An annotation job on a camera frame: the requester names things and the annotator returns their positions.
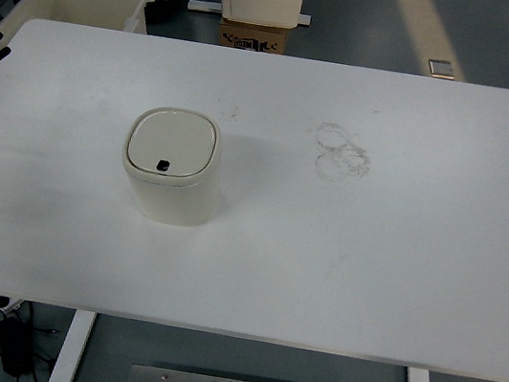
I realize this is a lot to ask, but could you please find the cream plastic storage bin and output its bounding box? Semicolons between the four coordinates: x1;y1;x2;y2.
0;0;156;38

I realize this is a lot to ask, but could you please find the black power adapter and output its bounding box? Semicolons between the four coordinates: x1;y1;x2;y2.
0;317;33;377

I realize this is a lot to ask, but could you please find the brown cardboard box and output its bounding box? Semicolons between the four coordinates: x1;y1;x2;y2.
218;18;290;55

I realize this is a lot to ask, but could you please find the white left table leg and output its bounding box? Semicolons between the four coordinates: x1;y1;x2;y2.
48;309;98;382

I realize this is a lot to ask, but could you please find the cream lidded trash can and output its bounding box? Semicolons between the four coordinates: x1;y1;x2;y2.
122;107;223;227

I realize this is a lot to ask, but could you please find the white power strip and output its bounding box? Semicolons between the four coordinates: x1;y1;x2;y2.
0;295;24;313

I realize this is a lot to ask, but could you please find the white table foot bar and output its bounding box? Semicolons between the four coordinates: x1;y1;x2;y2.
187;0;312;27

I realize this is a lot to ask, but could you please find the silver floor socket plate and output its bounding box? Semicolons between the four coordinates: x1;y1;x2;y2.
428;59;455;80

